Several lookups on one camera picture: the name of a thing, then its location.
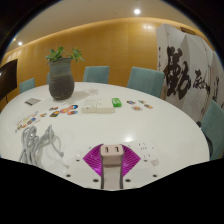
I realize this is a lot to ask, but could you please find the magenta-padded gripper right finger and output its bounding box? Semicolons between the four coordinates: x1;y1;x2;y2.
121;143;161;190

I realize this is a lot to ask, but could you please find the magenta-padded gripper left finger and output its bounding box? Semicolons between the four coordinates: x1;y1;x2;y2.
64;143;103;190

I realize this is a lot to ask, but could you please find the white charger block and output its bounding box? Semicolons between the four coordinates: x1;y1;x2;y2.
99;143;125;190

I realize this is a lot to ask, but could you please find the white flat box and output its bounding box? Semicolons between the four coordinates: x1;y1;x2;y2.
96;97;116;114
80;97;98;114

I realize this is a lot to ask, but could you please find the colourful sticker sheet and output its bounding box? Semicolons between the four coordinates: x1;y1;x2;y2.
14;113;39;133

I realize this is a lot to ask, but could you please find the small green box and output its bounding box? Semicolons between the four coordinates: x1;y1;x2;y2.
111;97;123;108

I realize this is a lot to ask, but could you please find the teal chair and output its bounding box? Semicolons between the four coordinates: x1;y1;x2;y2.
18;77;36;94
126;66;166;99
82;65;111;85
199;99;224;161

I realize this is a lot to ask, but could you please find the small grey card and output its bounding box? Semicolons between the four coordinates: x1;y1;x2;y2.
24;97;42;107

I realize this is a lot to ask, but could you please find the potted plant in grey vase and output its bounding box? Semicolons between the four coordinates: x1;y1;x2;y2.
45;46;85;101

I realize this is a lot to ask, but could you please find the calligraphy folding screen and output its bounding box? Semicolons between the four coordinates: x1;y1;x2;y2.
155;23;224;123

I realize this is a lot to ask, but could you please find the grey coiled cable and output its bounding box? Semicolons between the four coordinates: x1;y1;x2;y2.
18;124;66;168

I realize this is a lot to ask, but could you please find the black wall screen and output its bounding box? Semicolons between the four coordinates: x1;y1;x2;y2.
0;59;19;102

